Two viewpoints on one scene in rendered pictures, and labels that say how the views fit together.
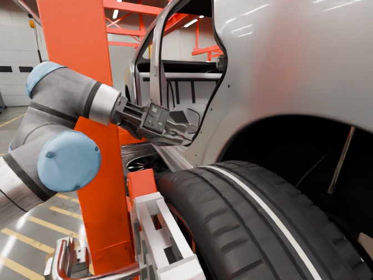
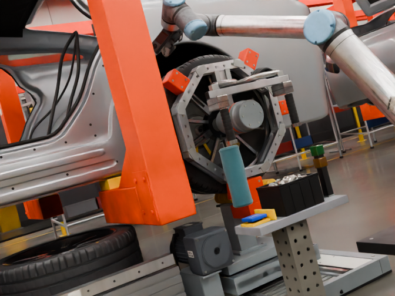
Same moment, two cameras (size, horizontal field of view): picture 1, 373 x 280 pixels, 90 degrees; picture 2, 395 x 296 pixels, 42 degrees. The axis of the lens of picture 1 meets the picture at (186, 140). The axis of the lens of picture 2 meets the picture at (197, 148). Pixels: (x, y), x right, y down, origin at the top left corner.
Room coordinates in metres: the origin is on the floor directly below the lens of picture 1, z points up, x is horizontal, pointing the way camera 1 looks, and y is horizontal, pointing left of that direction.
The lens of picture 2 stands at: (0.62, 2.40, 0.79)
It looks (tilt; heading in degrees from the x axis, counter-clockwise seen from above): 1 degrees down; 266
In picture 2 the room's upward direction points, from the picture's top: 15 degrees counter-clockwise
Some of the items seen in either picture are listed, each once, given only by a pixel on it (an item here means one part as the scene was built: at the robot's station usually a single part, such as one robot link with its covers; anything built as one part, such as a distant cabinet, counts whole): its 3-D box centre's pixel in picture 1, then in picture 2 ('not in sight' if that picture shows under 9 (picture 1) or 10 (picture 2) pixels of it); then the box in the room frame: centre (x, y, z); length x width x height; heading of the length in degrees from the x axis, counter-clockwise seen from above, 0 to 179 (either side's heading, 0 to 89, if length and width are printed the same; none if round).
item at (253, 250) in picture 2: not in sight; (240, 230); (0.36, -0.11, 0.32); 0.40 x 0.30 x 0.28; 25
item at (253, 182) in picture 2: not in sight; (246, 197); (0.30, 0.01, 0.48); 0.16 x 0.12 x 0.17; 115
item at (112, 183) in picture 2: not in sight; (117, 181); (0.87, -0.12, 0.70); 0.14 x 0.14 x 0.05; 25
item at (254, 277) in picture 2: not in sight; (257, 264); (0.31, -0.13, 0.13); 0.50 x 0.36 x 0.10; 25
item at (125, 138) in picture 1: (127, 130); not in sight; (2.56, 0.84, 0.69); 0.52 x 0.17 x 0.35; 115
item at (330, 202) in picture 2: not in sight; (292, 214); (0.21, 0.46, 0.44); 0.43 x 0.17 x 0.03; 25
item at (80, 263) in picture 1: (68, 266); (217, 103); (0.36, 0.31, 0.93); 0.09 x 0.05 x 0.05; 115
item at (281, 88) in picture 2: not in sight; (282, 88); (0.05, 0.16, 0.93); 0.09 x 0.05 x 0.05; 115
